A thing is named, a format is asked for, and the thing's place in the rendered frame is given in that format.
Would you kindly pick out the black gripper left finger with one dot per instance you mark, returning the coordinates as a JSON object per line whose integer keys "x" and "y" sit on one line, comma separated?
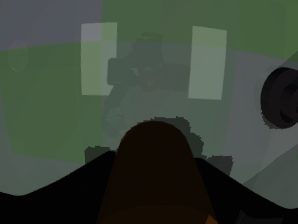
{"x": 76, "y": 199}

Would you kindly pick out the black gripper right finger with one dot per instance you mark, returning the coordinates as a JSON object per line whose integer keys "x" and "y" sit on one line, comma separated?
{"x": 233, "y": 203}

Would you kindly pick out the orange knob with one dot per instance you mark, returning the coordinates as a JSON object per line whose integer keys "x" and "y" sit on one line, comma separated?
{"x": 155, "y": 180}

